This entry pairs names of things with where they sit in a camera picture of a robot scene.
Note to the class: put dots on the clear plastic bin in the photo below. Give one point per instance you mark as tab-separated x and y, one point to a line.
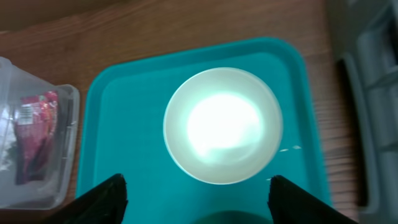
40	194

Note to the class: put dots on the red snack wrapper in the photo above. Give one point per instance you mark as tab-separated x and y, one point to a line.
35	130

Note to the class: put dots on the white bowl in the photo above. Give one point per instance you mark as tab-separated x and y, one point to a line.
223	126

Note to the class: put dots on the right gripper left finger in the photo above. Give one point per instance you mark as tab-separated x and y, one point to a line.
104	204

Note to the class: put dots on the grey dishwasher rack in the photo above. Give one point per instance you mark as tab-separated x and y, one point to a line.
364	40

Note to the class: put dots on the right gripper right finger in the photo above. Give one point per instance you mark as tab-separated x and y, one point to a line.
290	204

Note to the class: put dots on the teal serving tray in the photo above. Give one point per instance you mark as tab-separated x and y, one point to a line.
122	133

